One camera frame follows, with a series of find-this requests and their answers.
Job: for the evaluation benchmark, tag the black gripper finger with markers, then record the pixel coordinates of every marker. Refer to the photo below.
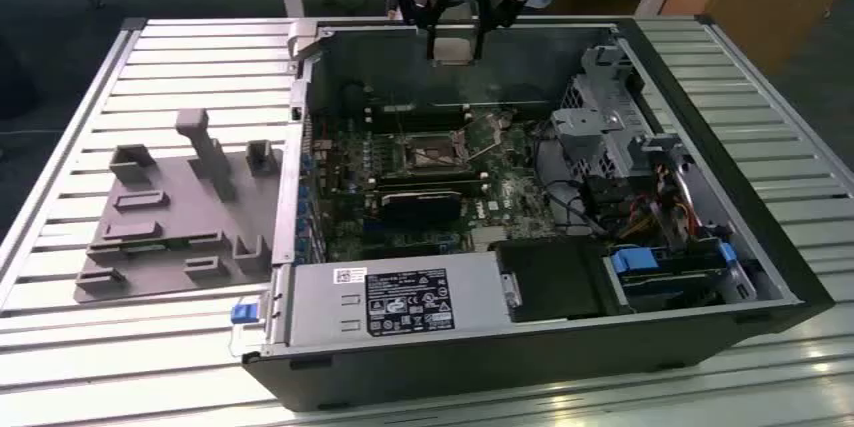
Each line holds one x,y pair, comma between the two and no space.
433,42
477,42

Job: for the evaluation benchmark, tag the small square silver CPU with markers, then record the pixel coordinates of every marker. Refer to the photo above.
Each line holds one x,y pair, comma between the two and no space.
456,49

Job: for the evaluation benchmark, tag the thin metal locking lever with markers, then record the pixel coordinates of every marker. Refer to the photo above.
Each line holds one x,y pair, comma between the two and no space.
493,139

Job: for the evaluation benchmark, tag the black RAM slot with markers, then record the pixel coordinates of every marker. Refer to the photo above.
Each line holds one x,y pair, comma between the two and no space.
413,117
413,127
427,177
413,122
427,187
413,113

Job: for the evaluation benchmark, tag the CPU socket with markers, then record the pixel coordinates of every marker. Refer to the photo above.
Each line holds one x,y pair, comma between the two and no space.
427,152

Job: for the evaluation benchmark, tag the silver metal drive cage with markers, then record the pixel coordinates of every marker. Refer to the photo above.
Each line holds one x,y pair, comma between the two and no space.
600,122

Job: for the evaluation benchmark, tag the green motherboard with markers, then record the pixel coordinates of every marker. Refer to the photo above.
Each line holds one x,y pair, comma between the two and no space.
513,182

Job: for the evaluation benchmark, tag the black graphics card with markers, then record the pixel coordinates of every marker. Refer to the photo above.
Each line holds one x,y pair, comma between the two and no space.
420,209

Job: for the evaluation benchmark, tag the silver chipset heatsink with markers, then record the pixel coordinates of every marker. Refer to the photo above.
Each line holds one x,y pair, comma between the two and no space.
489,237

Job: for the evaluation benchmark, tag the blue disk carrier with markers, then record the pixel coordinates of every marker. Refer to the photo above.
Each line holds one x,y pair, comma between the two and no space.
633,259

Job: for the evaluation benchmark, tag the grey plastic parts rack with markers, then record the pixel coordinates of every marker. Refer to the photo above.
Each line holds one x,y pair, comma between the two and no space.
166,207

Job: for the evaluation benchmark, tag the silver power supply unit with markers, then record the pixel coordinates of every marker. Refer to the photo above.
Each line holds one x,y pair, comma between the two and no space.
320,307

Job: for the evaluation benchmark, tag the blue plastic case latch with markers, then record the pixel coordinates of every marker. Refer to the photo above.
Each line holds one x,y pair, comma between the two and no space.
242,312

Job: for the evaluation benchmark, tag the metal disk bay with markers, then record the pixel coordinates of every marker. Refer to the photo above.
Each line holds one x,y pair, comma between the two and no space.
740,287

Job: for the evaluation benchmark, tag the black open PC case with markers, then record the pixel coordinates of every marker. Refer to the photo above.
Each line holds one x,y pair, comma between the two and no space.
467,372

